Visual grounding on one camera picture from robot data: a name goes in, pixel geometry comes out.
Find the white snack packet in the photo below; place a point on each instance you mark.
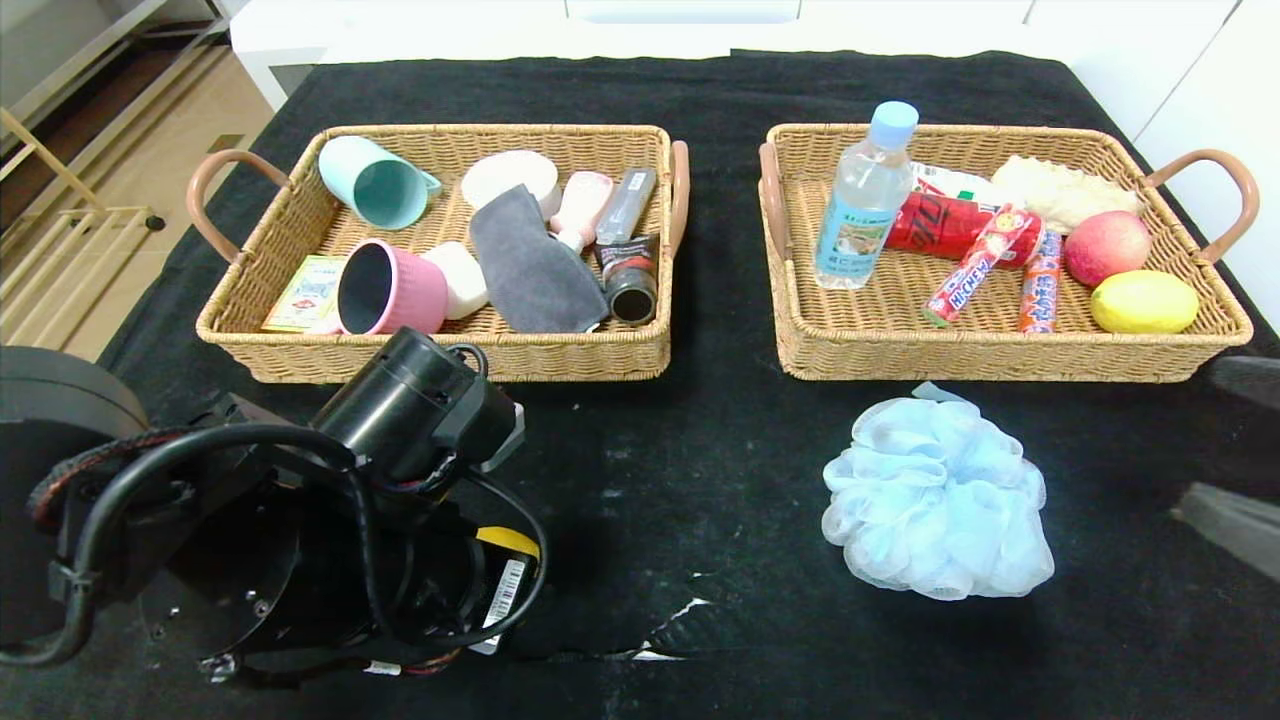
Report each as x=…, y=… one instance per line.
x=955, y=182

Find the light blue bath pouf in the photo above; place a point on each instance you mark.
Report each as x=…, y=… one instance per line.
x=935, y=500

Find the pink and white small bottle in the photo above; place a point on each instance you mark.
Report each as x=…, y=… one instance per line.
x=583, y=205

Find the red cola can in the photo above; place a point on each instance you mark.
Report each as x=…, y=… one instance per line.
x=940, y=225

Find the grey cloth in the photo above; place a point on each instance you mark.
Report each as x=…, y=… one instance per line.
x=535, y=270

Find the grey tube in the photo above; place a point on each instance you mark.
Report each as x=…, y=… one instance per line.
x=627, y=205

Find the green card box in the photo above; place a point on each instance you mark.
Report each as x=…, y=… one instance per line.
x=305, y=295

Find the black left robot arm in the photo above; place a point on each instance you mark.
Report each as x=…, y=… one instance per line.
x=400, y=400

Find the orange sausage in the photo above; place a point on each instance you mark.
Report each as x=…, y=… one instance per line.
x=1040, y=285

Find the white round dish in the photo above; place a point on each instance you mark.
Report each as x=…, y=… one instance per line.
x=505, y=175

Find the clear water bottle blue cap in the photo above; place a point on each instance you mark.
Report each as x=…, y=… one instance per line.
x=865, y=210

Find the yellow pear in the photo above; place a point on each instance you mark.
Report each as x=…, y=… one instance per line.
x=510, y=542

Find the wooden rack on wheels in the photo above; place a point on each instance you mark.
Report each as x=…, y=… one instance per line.
x=155, y=222

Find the red Hi-Chew candy stick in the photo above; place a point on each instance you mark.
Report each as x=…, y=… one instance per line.
x=975, y=270

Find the yellow lemon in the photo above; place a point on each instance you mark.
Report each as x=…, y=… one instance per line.
x=1145, y=303

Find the red peach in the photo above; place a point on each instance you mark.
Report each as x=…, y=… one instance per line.
x=1105, y=250

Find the teal plastic cup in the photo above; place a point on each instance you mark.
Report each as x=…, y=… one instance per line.
x=375, y=185

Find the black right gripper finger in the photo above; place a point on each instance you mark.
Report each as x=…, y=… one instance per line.
x=1235, y=525
x=1250, y=380

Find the brown low shelf unit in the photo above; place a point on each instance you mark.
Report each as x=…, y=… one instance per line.
x=120, y=70

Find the white side cabinet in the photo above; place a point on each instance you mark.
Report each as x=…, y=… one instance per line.
x=285, y=30

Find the white soap bar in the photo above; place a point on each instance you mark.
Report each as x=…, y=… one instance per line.
x=462, y=280

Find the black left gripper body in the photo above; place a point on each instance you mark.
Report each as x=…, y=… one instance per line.
x=507, y=592

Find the black and red tube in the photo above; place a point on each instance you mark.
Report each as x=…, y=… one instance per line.
x=630, y=285

